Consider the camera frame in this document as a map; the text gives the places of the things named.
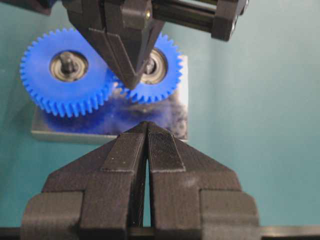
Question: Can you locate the large blue plastic gear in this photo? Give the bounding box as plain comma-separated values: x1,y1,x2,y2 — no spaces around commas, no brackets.
19,28,116,118

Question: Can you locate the threaded steel shaft far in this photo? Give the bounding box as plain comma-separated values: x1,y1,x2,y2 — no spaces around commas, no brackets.
58,51,79,75

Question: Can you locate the threaded steel shaft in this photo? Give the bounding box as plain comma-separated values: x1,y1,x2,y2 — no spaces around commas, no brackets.
58,51,79,75
144,57,157,75

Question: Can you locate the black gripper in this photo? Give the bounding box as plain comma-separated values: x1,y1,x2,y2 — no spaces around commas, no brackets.
151,0,248,42

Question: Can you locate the small blue plastic gear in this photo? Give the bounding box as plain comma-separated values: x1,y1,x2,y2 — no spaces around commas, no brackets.
117,34,182,104

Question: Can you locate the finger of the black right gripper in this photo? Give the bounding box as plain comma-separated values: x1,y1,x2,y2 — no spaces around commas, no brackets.
147,122,261,240

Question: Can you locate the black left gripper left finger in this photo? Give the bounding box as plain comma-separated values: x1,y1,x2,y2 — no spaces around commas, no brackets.
20,122,148,240

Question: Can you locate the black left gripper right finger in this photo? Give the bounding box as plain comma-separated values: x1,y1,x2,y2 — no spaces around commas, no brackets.
62,0,164,90

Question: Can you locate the clear acrylic base block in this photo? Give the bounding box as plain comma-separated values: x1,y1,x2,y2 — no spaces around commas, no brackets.
30,55,189,144

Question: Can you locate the threaded steel shaft near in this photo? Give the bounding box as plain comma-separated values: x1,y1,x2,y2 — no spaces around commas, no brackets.
144,57,157,75

